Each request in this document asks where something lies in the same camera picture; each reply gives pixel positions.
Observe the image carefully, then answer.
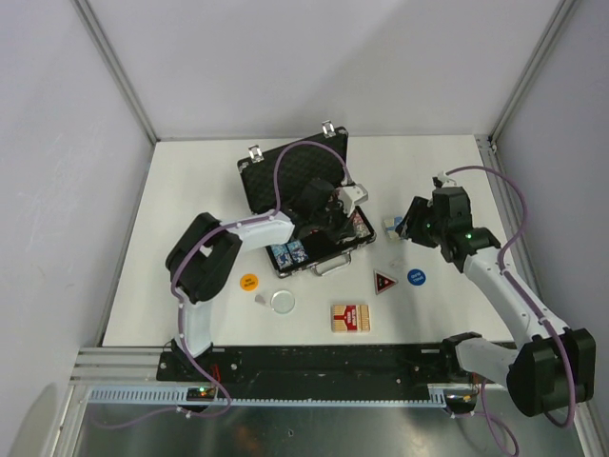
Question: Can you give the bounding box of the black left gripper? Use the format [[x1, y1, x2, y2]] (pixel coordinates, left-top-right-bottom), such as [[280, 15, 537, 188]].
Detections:
[[309, 195, 355, 244]]

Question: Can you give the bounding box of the blue card deck box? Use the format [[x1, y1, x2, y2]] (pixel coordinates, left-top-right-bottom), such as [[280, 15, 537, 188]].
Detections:
[[383, 216, 403, 242]]

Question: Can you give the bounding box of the red card deck box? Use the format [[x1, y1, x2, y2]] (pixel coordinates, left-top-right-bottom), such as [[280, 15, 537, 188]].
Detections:
[[330, 305, 371, 333]]

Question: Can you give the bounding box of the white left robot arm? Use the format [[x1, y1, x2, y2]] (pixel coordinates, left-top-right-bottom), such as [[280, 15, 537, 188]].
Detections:
[[166, 179, 368, 381]]

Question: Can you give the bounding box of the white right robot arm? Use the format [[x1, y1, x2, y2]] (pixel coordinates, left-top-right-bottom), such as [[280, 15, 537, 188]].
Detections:
[[396, 187, 596, 417]]

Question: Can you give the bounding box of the purple chip stack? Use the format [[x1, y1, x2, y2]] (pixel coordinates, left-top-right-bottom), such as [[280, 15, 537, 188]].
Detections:
[[353, 213, 371, 238]]

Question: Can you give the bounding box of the dark blue chip stack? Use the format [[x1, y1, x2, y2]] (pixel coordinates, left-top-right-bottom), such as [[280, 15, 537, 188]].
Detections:
[[270, 245, 293, 270], [286, 240, 308, 264]]

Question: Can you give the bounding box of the blue small blind button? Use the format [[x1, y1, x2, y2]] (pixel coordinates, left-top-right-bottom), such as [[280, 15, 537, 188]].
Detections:
[[407, 268, 426, 287]]

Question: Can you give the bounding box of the black poker chip case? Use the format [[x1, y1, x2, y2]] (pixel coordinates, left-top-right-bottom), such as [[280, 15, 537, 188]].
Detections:
[[237, 121, 376, 278]]

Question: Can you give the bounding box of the triangular all in button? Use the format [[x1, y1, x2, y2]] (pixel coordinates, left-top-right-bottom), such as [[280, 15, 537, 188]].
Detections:
[[373, 269, 399, 295]]

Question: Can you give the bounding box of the clear dealer button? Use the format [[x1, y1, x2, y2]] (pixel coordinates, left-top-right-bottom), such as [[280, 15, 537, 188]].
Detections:
[[270, 289, 296, 315]]

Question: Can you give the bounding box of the orange big blind button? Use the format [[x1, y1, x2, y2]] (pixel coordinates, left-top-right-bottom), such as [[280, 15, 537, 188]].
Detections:
[[240, 273, 259, 291]]

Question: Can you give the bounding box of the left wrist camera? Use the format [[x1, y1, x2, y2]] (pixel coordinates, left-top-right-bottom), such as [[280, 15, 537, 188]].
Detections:
[[337, 184, 368, 216]]

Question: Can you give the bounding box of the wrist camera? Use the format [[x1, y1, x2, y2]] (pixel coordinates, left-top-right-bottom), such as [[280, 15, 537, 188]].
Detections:
[[337, 184, 368, 216], [432, 171, 457, 189]]

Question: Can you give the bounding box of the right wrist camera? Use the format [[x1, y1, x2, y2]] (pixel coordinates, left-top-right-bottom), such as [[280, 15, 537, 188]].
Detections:
[[432, 171, 457, 189]]

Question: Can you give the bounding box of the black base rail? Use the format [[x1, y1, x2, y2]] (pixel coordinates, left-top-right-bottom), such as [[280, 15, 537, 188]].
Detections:
[[156, 344, 478, 396]]

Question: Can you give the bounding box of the white cable duct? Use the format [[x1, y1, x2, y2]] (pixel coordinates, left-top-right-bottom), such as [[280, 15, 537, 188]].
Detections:
[[88, 386, 446, 408]]

